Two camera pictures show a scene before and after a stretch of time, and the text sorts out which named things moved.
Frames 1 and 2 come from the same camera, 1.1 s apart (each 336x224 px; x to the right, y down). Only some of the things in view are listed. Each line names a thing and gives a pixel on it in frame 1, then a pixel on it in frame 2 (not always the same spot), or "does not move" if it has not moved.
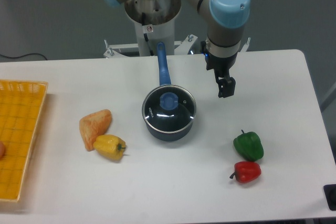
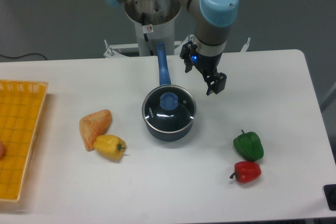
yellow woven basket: x=20 y=104 does not move
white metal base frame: x=112 y=50 does not move
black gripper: x=220 y=64 to x=208 y=64
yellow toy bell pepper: x=109 y=146 does not move
